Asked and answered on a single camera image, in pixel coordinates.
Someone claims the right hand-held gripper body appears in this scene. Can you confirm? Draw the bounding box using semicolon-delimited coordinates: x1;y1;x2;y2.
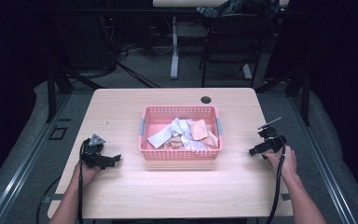
256;117;288;157

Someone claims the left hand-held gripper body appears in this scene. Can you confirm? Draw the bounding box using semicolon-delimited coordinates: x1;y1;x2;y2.
81;133;117;171

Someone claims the person's left hand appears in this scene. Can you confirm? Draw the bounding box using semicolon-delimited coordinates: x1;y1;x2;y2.
73;161;102;189

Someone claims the person's right hand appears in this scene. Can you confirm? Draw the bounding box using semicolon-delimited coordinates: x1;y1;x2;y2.
262;144;298;183

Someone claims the pink plastic basket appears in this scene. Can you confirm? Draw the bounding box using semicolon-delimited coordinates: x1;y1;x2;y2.
137;105;225;161

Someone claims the white and light blue cloth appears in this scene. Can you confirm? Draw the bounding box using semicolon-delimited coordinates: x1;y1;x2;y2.
146;117;210;151

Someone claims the beige patterned cloth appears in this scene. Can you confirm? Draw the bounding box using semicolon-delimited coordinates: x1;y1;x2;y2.
163;138;185;150

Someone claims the peach cloth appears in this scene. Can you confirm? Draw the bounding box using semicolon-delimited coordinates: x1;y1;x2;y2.
186;119;220;149

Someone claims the short white desk foot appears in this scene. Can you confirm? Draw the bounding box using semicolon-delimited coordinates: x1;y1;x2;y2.
241;63;254;80

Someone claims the black chair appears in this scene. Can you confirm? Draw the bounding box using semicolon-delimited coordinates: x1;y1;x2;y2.
198;11;267;89

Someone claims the white desk leg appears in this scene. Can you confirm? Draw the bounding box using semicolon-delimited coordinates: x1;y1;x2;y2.
170;15;181;80

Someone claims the grey patterned cloth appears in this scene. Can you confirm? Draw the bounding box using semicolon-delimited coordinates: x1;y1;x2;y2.
195;0;253;19

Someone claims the white desk top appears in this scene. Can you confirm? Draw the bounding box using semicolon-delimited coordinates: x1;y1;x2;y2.
152;0;229;8

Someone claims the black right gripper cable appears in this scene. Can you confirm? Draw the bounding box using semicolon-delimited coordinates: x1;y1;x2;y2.
264;135;288;224

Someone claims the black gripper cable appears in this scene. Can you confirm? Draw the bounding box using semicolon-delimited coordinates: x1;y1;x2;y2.
76;138;90;224
264;135;288;224

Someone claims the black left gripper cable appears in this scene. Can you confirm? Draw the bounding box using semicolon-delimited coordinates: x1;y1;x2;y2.
76;138;90;224

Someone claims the black square floor frame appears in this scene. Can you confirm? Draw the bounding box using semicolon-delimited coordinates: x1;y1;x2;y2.
48;125;69;142

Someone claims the black metal frame stand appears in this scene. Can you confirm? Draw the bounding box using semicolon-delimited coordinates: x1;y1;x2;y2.
255;59;312;127
45;59;104;124

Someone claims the aluminium floor rail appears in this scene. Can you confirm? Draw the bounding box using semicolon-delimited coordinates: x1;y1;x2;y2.
0;92;73;224
287;92;358;224

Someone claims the bundle of floor cables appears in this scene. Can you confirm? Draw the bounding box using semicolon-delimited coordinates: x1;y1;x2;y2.
117;40;175;62

